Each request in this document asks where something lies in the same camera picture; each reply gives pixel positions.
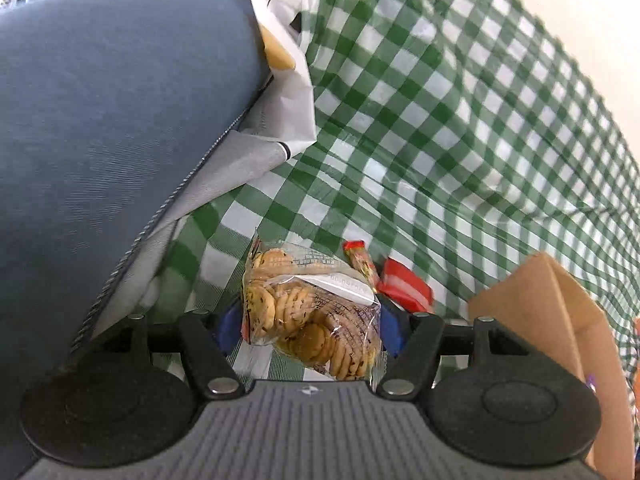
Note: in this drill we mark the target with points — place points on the red striped wafer packet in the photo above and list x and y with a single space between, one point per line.
406 287

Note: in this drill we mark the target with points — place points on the green white checked cloth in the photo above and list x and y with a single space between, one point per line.
450 110

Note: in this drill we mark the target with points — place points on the clear bag of small cookies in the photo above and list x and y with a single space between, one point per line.
300 310

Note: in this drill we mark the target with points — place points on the blue cushion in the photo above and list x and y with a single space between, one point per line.
100 135

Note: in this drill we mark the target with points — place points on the white paper bag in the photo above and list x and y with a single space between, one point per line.
285 105

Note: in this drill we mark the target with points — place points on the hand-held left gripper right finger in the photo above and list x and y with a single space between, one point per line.
394 327

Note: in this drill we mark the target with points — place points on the grey fabric sheet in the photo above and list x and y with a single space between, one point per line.
210 180

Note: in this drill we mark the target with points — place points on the small red yellow candy packet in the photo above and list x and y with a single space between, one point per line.
361 260

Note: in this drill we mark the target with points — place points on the tan flat packet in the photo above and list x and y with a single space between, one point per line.
277 50

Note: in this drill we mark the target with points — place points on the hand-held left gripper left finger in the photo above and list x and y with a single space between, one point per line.
227 329

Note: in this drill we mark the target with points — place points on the brown cardboard box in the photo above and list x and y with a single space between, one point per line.
545 310

